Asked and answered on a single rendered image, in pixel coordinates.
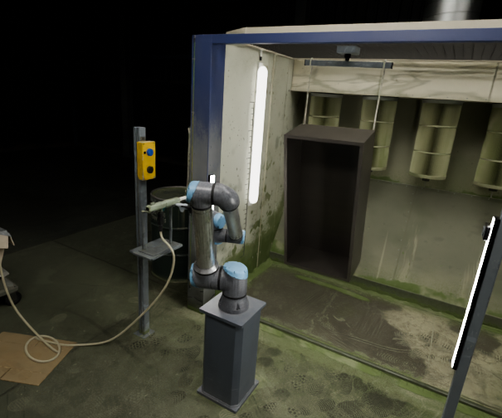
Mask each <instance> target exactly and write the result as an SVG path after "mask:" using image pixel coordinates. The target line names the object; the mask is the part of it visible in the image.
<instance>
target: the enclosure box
mask: <svg viewBox="0 0 502 418"><path fill-rule="evenodd" d="M375 133H376V130H370V129H352V128H343V127H334V126H324V125H315V124H301V125H299V126H297V127H296V128H294V129H292V130H291V131H289V132H288V133H286V134H284V264H287V265H292V266H294V267H297V268H301V269H303V270H308V271H312V272H315V273H318V274H321V275H326V276H328V277H332V278H335V279H340V280H343V281H346V282H350V280H351V279H352V277H353V274H354V272H355V270H356V269H357V267H358V264H359V262H360V260H361V253H362V245H363V232H364V225H365V217H366V210H367V203H368V189H369V182H370V175H371V167H372V161H373V147H374V139H375Z"/></svg>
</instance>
